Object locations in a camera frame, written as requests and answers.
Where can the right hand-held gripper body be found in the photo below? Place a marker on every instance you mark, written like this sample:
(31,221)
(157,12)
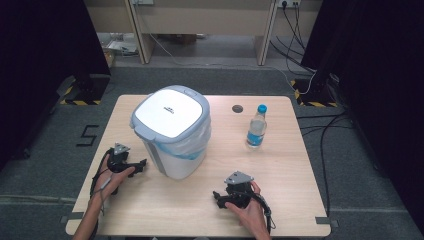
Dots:
(238,190)

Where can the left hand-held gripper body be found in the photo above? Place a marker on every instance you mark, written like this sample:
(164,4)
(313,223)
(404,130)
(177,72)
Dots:
(117,160)

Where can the white trash can grey lid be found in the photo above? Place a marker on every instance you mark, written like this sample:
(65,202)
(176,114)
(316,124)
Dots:
(168,113)

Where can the clear water bottle blue cap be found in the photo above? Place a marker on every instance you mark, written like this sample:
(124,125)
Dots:
(256,128)

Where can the person's left hand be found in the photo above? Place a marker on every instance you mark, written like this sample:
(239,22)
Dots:
(113,183)

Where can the person's right hand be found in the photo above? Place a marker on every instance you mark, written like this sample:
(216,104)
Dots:
(250,213)

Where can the translucent trash bag liner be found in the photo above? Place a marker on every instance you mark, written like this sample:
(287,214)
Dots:
(196,143)

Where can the black stand base hazard stripes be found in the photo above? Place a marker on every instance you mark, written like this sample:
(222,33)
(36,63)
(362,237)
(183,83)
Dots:
(88,90)
(316,95)

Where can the grey round table grommet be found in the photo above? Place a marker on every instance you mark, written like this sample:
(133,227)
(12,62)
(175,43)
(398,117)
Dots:
(237,108)

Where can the cardboard box with clutter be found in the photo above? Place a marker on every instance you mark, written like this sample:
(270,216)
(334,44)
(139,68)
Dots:
(118,46)

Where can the black curtain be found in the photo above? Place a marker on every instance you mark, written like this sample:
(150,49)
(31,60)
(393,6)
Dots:
(40,66)
(380,83)

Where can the beige wooden desk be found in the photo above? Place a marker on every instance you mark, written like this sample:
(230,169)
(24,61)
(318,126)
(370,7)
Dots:
(203,20)

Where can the grey table corner bracket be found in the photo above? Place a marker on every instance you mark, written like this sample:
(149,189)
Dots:
(326,221)
(71,217)

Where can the white wall outlet plate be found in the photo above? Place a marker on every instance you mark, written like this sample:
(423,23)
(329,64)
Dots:
(142,1)

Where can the white wall socket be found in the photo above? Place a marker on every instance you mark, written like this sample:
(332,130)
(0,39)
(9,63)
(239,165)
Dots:
(288,3)

